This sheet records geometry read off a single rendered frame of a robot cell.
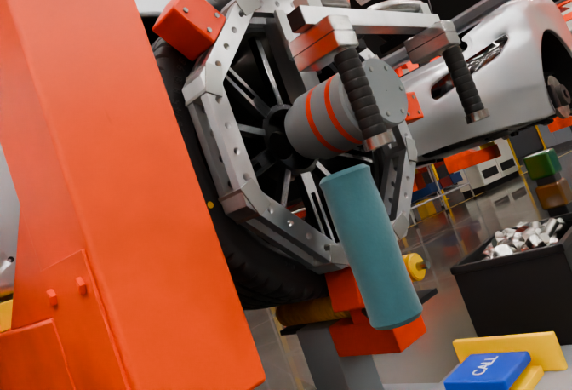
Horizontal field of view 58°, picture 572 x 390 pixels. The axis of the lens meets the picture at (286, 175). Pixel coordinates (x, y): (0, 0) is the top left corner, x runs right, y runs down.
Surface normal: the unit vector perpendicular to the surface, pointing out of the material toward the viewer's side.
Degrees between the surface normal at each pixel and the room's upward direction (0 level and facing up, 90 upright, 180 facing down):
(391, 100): 90
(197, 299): 90
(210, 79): 90
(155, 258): 90
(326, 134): 116
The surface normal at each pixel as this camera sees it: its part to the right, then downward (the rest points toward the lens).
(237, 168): 0.65, -0.29
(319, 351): -0.68, 0.18
